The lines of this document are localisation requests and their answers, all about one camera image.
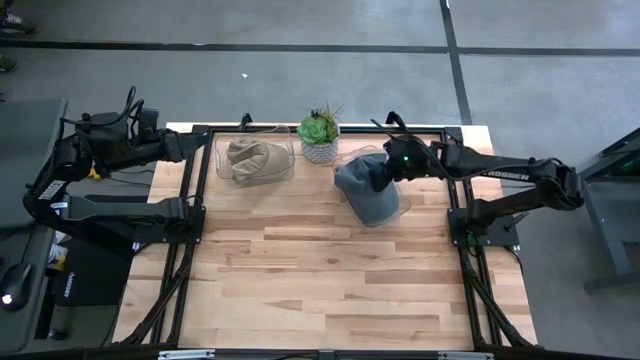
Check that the grey desk surface with mouse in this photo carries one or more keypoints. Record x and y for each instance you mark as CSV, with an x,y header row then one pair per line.
x,y
25,332

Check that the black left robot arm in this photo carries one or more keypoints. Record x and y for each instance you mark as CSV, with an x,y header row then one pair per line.
x,y
125,210

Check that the black computer mouse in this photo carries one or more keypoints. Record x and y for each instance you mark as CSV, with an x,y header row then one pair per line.
x,y
17,285

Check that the silver metal bracket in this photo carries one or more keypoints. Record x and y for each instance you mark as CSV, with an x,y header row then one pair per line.
x,y
465,356
185,355

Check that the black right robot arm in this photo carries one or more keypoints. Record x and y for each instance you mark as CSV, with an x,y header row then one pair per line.
x,y
505,172

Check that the grey desk top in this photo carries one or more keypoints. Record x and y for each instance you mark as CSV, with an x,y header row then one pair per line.
x,y
20,150

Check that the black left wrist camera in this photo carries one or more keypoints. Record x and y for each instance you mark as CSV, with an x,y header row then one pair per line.
x,y
148,122

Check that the black box with white print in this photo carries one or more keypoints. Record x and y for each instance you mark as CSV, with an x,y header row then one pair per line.
x,y
95,275

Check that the white and yellow box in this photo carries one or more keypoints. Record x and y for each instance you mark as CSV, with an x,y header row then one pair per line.
x,y
57,255

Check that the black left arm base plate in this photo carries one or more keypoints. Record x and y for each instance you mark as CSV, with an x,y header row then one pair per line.
x,y
150,236

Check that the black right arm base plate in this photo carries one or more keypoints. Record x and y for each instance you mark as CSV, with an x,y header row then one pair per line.
x,y
500,236

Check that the succulent in triangle-patterned pot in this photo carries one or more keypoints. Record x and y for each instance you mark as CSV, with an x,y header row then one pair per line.
x,y
315,131

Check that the dark metal stand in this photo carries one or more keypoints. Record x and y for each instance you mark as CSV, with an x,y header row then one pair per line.
x,y
602,230

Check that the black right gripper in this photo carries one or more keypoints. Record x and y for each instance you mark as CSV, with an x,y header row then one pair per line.
x,y
407,162

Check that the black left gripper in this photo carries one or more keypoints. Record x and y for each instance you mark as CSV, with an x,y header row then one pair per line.
x,y
180,146

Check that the black metal table frame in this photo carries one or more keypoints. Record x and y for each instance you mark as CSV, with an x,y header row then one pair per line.
x,y
452,135

